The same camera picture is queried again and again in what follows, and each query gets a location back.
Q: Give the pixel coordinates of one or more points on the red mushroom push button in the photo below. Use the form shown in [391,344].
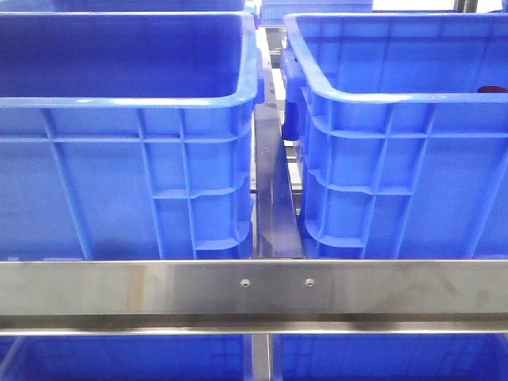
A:
[485,89]

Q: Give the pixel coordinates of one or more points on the blue crate front left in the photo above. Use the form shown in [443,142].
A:
[127,136]

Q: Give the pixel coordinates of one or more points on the blue crate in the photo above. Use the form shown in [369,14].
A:
[127,136]
[401,157]
[190,357]
[393,357]
[130,6]
[272,12]

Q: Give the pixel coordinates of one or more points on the blue crate front right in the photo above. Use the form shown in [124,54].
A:
[401,157]

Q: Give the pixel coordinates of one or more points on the blue crate lower right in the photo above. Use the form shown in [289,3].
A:
[393,357]

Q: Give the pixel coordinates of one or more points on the blue crate rear right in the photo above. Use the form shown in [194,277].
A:
[272,12]

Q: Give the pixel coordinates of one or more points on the blue crate lower left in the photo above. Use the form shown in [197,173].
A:
[190,357]

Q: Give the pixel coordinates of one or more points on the blue crate rear left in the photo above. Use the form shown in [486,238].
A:
[130,6]

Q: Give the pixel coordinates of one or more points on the steel centre divider rail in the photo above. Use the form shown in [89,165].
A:
[277,235]

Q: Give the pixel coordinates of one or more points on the steel shelf front rail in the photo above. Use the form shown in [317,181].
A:
[253,296]

